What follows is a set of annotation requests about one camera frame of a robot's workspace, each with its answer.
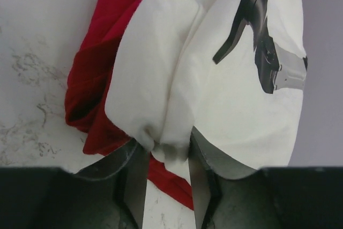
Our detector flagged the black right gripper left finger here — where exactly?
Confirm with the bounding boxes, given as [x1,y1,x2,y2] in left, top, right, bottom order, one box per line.
[76,138,150,228]

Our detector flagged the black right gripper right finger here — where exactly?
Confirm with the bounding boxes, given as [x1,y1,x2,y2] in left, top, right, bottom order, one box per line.
[189,128,268,228]

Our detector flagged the red t-shirt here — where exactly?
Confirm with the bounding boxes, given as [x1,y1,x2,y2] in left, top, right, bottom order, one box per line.
[65,0,203,208]

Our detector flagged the white printed t-shirt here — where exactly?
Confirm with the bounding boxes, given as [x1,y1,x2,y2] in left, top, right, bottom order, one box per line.
[104,0,309,229]

